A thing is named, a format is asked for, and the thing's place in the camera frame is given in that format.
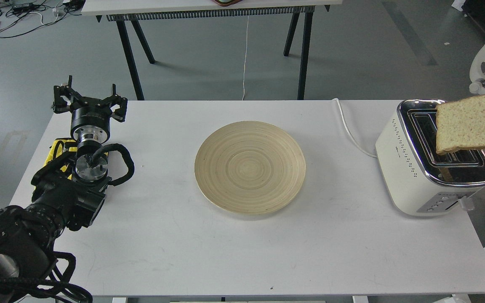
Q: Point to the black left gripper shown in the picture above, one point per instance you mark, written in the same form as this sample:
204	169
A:
89	123

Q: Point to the slice of brown bread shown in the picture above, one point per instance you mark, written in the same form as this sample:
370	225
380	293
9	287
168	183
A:
460	125

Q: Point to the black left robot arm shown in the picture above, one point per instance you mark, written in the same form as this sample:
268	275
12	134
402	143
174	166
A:
69	193

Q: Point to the white chrome toaster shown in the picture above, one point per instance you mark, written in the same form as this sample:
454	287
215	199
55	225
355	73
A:
421	182

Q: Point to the white background table black legs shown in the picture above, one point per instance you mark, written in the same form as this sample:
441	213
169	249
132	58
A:
134	11

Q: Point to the brown object on back table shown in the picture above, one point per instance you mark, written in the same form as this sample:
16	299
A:
225	2

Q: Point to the round bamboo plate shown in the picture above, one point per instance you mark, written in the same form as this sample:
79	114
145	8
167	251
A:
250	168

